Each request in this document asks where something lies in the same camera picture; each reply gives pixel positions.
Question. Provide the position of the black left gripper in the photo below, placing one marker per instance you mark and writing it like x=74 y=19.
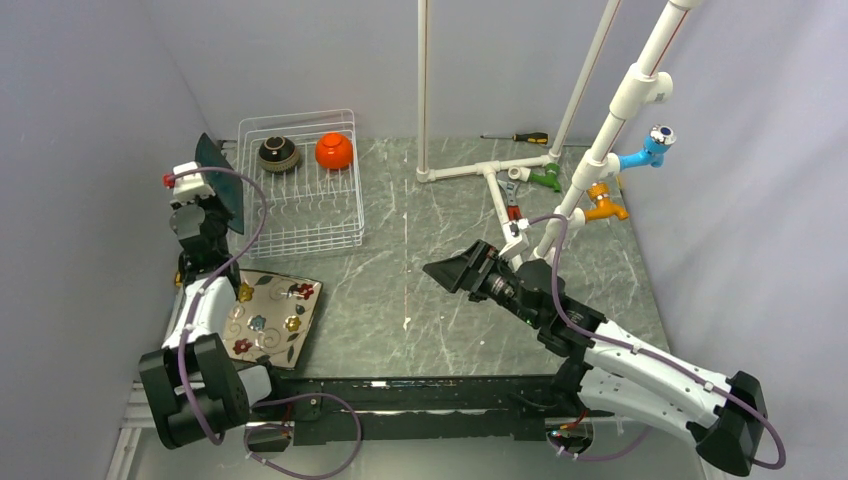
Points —
x=210 y=200

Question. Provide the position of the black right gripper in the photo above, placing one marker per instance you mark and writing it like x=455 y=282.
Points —
x=470 y=268

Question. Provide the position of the teal square plate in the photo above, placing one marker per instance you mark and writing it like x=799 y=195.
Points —
x=228 y=188

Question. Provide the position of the brown patterned bowl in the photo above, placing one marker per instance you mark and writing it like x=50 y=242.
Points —
x=278 y=155

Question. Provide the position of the orange plastic bowl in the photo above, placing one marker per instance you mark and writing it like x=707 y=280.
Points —
x=334 y=151

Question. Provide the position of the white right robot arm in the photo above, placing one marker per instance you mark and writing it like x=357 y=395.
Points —
x=606 y=368

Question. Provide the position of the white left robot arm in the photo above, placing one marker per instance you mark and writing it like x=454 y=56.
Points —
x=193 y=389

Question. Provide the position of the beige floral square plate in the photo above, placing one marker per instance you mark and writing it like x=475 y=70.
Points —
x=271 y=318

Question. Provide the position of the green plastic faucet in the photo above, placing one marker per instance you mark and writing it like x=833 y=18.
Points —
x=549 y=178

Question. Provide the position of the black yellow screwdriver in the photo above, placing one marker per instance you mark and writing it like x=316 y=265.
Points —
x=537 y=138

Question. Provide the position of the orange plastic faucet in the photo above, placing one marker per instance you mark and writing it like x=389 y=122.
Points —
x=604 y=206

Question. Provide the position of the blue plastic faucet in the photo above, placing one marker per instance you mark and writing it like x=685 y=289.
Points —
x=657 y=142

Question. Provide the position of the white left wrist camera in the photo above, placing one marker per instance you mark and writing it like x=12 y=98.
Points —
x=186 y=185

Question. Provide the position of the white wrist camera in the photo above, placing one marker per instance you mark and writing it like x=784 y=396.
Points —
x=186 y=185
x=516 y=241

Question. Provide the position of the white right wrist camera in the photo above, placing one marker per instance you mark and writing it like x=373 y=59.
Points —
x=516 y=241

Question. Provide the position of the red-handled adjustable wrench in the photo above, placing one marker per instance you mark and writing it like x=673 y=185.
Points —
x=509 y=190

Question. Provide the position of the white wire dish rack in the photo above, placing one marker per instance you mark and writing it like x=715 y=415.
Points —
x=310 y=209

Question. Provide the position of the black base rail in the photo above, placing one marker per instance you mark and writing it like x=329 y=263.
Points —
x=317 y=411

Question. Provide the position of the white PVC pipe frame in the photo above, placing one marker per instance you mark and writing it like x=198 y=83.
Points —
x=496 y=67

